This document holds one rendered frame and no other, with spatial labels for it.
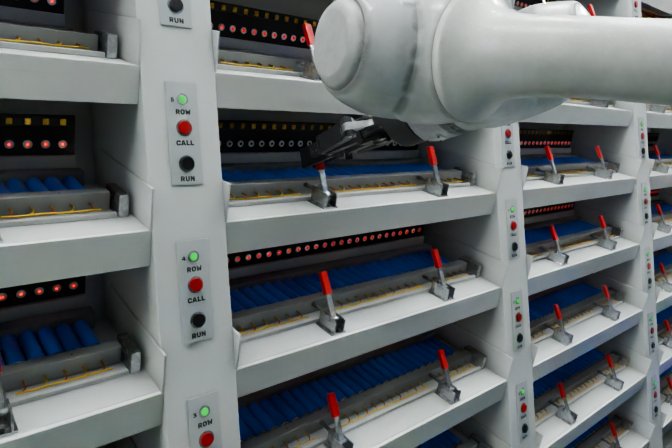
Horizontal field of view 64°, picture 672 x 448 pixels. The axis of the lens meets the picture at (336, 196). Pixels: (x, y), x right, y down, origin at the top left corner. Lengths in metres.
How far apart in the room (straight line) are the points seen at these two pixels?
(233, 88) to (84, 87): 0.18
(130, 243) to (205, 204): 0.10
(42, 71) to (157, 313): 0.29
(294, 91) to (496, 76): 0.42
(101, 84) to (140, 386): 0.35
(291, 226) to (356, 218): 0.12
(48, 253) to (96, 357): 0.16
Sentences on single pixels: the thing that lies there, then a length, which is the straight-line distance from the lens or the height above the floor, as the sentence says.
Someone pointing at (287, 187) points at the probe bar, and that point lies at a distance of 0.82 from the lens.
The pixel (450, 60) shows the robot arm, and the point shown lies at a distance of 0.41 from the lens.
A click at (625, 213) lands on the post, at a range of 1.76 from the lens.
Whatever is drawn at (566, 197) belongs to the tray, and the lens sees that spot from 1.38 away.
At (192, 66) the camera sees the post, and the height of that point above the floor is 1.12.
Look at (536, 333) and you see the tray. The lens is 1.39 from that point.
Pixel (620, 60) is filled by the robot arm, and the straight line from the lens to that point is 0.39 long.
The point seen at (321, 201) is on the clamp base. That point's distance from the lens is 0.80.
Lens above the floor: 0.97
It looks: 1 degrees down
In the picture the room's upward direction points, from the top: 4 degrees counter-clockwise
